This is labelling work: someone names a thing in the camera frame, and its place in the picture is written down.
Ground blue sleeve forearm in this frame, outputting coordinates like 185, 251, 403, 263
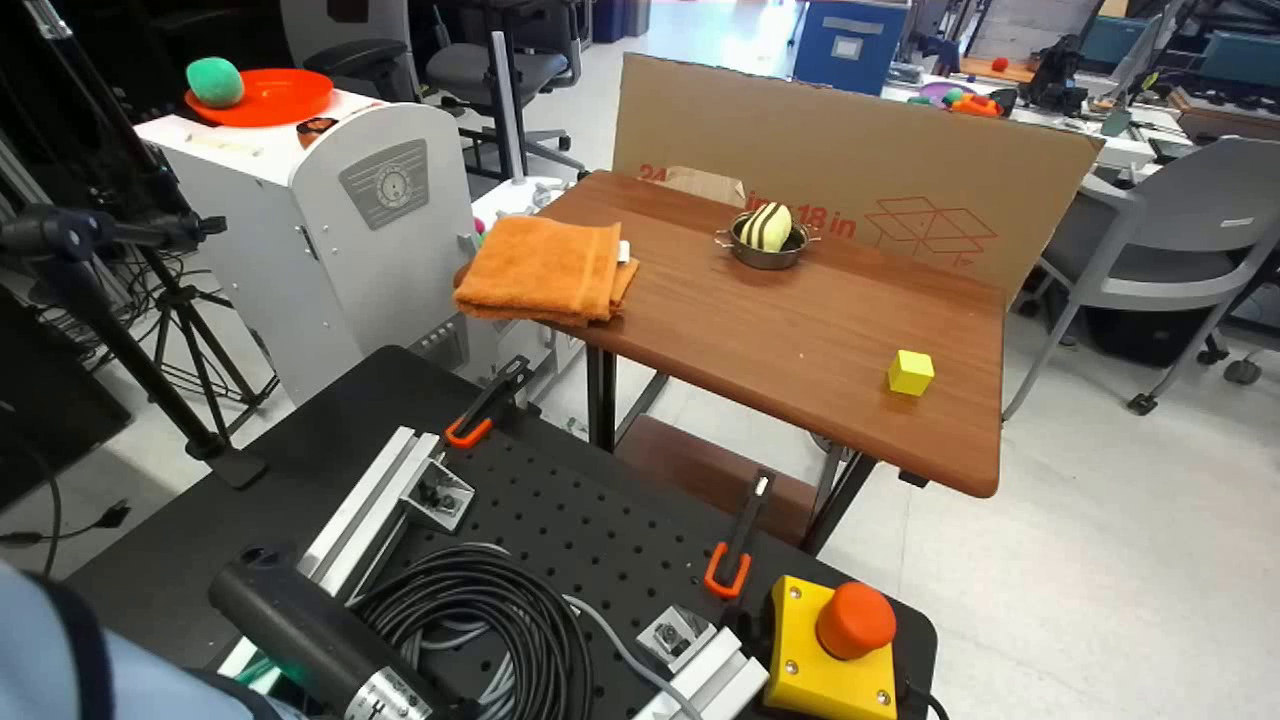
0, 563, 302, 720

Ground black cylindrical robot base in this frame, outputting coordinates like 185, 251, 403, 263
208, 563, 444, 720

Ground orange folded towel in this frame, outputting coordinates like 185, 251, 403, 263
452, 216, 640, 325

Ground small dark metal bowl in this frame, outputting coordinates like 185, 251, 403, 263
717, 219, 808, 274

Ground left orange black clamp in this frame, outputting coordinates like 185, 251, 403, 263
444, 355, 533, 453

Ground orange black clamp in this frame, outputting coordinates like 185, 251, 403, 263
444, 355, 533, 453
704, 473, 770, 600

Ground striped yellow green ball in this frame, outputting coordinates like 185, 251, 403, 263
736, 202, 794, 251

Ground wooden table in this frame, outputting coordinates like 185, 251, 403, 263
545, 173, 1004, 554

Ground black perforated breadboard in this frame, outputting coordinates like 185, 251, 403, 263
70, 347, 934, 720

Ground right orange black clamp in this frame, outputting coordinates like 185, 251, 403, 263
704, 473, 770, 600

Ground yellow cube block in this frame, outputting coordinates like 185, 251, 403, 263
887, 347, 934, 400

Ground white grey machine cabinet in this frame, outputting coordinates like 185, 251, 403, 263
135, 91, 564, 403

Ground dark office chair back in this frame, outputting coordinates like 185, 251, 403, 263
302, 0, 591, 177

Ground yellow emergency stop box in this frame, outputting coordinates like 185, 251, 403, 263
762, 578, 901, 720

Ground brown cardboard panel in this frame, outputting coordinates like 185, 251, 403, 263
611, 54, 1099, 304

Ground blue bin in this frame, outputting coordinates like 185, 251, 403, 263
790, 0, 908, 95

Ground orange plastic plate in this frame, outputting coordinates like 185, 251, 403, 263
185, 68, 332, 129

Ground green foam ball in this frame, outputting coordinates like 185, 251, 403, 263
185, 55, 245, 110

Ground grey office chair right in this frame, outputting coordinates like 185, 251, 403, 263
1004, 137, 1280, 419

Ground left aluminium rail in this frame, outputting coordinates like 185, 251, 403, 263
232, 429, 476, 626

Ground aluminium rail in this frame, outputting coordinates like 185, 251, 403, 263
633, 603, 766, 720
232, 429, 476, 626

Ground right aluminium rail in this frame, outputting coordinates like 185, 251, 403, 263
633, 603, 766, 720

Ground coiled black cable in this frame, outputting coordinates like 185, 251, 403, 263
353, 542, 601, 720

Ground black camera tripod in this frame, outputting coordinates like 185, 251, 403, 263
0, 0, 264, 468

